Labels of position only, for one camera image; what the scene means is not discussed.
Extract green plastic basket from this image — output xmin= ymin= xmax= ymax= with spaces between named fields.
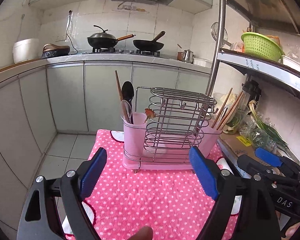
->
xmin=241 ymin=31 xmax=284 ymax=62

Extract gold metal spoon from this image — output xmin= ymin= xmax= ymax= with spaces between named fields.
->
xmin=144 ymin=108 xmax=156 ymax=123

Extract wire strainer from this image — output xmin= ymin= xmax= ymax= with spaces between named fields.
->
xmin=210 ymin=22 xmax=232 ymax=47

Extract metal kettle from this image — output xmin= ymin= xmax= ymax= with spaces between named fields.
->
xmin=181 ymin=49 xmax=195 ymax=63

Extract black spoon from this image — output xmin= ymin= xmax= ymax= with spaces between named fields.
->
xmin=121 ymin=81 xmax=134 ymax=124

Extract pink utensil cup right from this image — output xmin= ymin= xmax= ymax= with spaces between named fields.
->
xmin=198 ymin=126 xmax=222 ymax=158

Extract white rice cooker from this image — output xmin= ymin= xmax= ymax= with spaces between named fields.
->
xmin=12 ymin=38 xmax=39 ymax=63

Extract black wok with lid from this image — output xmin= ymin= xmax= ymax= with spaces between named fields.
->
xmin=87 ymin=25 xmax=135 ymax=49

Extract pink utensil cup left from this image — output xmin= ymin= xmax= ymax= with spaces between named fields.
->
xmin=123 ymin=112 xmax=147 ymax=160

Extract white cabbage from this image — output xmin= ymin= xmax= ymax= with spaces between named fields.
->
xmin=213 ymin=92 xmax=239 ymax=111

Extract pink plastic drip tray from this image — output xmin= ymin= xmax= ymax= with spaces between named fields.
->
xmin=123 ymin=139 xmax=192 ymax=172

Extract gas stove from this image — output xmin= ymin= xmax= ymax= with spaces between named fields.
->
xmin=83 ymin=47 xmax=160 ymax=57

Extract metal shelf post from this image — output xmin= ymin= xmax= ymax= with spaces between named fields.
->
xmin=206 ymin=0 xmax=227 ymax=97

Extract person's left hand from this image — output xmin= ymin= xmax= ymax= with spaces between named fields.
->
xmin=128 ymin=226 xmax=153 ymax=240

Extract chrome wire utensil rack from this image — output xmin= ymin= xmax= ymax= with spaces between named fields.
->
xmin=122 ymin=86 xmax=219 ymax=173

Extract wooden chopstick short dark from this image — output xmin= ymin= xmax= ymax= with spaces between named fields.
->
xmin=216 ymin=113 xmax=229 ymax=130

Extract green vegetables in bags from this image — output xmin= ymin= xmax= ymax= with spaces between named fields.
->
xmin=236 ymin=100 xmax=300 ymax=164

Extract dark bowl with lid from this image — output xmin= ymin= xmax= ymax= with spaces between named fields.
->
xmin=41 ymin=43 xmax=70 ymax=59

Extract wooden chopstick tall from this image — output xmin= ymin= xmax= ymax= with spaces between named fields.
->
xmin=214 ymin=91 xmax=244 ymax=131

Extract pink utensil cup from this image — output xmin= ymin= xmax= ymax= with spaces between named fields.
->
xmin=198 ymin=126 xmax=222 ymax=158
xmin=123 ymin=112 xmax=147 ymax=160

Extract pink polka dot blanket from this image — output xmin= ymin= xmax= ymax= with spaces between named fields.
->
xmin=62 ymin=128 xmax=241 ymax=240

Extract black frying pan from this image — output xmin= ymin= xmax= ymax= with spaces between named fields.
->
xmin=133 ymin=31 xmax=166 ymax=52

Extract cardboard covered shelf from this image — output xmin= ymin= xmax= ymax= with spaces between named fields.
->
xmin=216 ymin=0 xmax=300 ymax=178

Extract clear plastic spoon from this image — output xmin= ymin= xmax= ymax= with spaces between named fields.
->
xmin=120 ymin=100 xmax=132 ymax=124

